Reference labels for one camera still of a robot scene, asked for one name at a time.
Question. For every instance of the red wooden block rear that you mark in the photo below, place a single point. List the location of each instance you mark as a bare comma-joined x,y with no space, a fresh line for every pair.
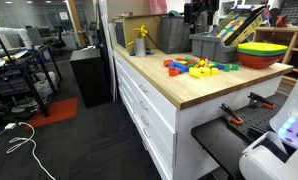
167,62

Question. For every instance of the silver metal cup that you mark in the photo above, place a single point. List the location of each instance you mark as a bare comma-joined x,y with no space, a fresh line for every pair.
140,48

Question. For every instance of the blue wooden block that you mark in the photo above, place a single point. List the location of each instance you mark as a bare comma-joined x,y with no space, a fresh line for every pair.
180,66

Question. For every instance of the yellow wooden square block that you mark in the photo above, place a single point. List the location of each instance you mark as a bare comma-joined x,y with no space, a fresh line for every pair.
202,63

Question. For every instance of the yellow wooden cylinder block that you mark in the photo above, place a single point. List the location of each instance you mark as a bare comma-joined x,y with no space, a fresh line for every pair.
195,72

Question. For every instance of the black orange clamp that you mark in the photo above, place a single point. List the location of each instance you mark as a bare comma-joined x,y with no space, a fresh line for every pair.
231,115
254,97

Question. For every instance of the red floor mat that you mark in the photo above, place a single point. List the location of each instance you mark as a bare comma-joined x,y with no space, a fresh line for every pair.
58,111

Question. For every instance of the yellow toy figure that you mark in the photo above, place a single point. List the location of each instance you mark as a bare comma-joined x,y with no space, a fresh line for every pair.
142,32

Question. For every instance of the black cabinet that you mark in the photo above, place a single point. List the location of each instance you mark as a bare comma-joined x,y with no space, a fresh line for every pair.
89,73

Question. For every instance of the white drawer cabinet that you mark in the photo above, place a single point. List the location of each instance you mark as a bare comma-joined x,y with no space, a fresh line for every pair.
165,109

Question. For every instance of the black orange clamp right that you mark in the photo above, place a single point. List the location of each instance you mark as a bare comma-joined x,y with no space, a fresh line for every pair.
254,97

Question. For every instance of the wooden blocks cardboard box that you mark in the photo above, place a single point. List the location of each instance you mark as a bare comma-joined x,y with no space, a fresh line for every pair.
240,23

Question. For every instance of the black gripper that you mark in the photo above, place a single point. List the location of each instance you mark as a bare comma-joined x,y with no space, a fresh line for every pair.
193,10

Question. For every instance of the green wooden block right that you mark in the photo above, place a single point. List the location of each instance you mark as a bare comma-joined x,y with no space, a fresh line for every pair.
235,67

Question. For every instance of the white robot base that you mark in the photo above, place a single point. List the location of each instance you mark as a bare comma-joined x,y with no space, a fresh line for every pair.
274,155

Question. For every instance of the yellow wooden block front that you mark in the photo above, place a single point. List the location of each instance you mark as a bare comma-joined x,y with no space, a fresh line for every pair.
214,71

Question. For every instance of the red plastic bowl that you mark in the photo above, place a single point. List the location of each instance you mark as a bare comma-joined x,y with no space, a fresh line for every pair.
258,62

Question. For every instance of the wooden shelf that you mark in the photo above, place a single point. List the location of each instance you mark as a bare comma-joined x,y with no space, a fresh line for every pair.
284,36

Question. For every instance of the green wooden block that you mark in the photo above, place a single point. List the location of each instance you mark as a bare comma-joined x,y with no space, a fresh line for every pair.
227,68
235,67

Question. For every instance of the grey fabric basket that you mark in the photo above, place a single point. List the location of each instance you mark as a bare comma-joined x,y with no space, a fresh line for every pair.
174,35

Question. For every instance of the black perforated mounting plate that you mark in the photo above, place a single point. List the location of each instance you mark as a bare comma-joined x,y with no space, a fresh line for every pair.
256,120

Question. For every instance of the grey plastic bin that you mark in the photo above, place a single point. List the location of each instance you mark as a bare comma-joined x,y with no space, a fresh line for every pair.
212,48

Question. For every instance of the white power adapter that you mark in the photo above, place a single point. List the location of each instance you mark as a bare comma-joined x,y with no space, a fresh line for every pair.
10,126

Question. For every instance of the black orange clamp left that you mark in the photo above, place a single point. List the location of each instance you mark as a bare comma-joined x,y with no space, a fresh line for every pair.
231,115

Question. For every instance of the green plastic bowl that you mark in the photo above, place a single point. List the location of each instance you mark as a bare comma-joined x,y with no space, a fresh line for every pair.
261,53

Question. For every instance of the yellow plastic bowl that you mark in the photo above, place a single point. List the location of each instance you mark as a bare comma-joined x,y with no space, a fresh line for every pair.
260,46

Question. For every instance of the red wooden block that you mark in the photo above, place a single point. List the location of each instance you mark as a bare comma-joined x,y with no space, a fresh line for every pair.
167,62
173,72

